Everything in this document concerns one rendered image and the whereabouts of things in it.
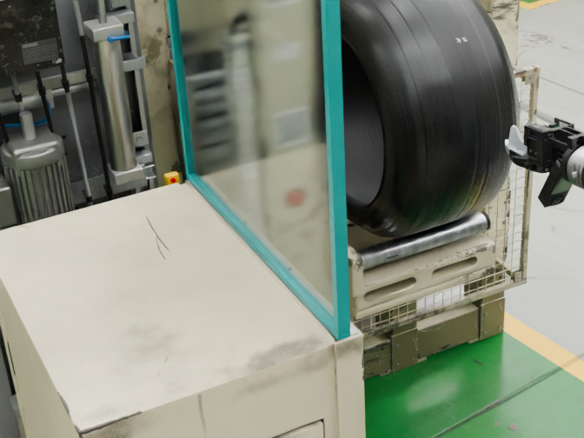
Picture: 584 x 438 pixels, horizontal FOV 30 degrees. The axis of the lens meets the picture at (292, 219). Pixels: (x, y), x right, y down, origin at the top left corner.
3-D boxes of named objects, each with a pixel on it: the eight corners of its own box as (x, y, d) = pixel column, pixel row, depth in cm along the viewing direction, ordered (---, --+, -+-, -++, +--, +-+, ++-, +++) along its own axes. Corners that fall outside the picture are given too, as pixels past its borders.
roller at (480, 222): (354, 278, 230) (354, 260, 228) (343, 268, 234) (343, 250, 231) (491, 233, 243) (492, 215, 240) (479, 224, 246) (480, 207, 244)
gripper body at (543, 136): (554, 116, 198) (599, 132, 188) (554, 160, 202) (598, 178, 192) (520, 124, 196) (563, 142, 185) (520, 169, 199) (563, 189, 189)
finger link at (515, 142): (507, 116, 205) (537, 129, 198) (507, 146, 208) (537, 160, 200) (493, 120, 204) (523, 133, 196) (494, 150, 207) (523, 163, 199)
